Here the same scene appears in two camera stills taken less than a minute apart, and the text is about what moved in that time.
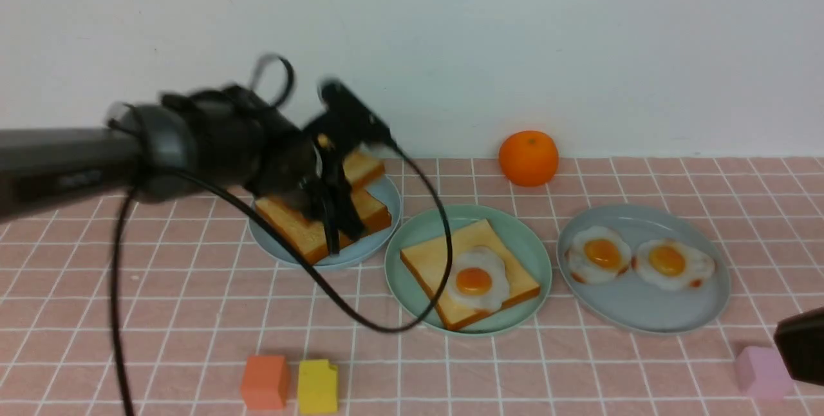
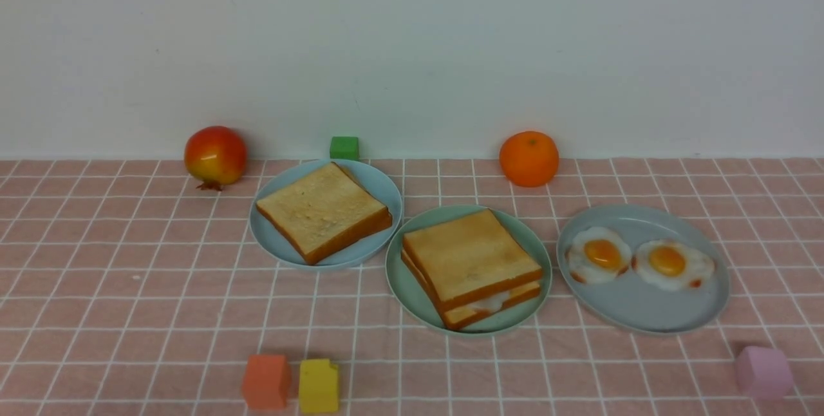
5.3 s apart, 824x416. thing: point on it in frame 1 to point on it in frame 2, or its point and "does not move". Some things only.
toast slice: [360, 169] to [470, 257]
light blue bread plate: [272, 243] does not move
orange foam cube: [266, 382] does not move
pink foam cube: [762, 372] does not move
